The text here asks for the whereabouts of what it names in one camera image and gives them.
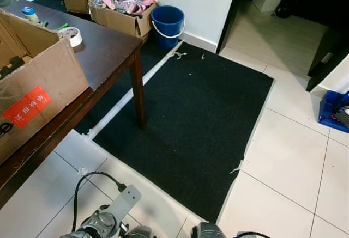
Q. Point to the dark wooden table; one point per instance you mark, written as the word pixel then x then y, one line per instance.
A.
pixel 106 50

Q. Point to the white tape roll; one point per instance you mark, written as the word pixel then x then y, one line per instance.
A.
pixel 74 37

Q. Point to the small jar with blue lid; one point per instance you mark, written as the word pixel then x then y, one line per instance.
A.
pixel 30 14

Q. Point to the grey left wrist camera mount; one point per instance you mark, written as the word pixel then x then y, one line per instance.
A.
pixel 124 202

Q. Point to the green plastic item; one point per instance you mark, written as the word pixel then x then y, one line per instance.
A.
pixel 61 27

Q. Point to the blue plastic crate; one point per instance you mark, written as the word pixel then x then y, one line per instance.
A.
pixel 331 110

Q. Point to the grey left robot leg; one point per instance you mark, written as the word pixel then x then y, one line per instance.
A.
pixel 139 232

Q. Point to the black door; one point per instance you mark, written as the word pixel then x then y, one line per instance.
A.
pixel 332 53

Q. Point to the cardboard box of pink items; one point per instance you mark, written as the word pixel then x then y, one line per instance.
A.
pixel 117 23

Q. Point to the large black floor mat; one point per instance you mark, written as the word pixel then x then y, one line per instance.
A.
pixel 191 123

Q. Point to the cardboard box with red label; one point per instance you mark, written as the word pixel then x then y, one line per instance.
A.
pixel 46 69

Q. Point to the blue plastic bucket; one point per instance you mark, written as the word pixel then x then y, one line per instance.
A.
pixel 166 31

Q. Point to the pink and white plastic bundle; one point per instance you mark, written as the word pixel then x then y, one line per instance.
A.
pixel 131 2

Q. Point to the white square box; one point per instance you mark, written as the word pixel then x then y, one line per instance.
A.
pixel 266 1

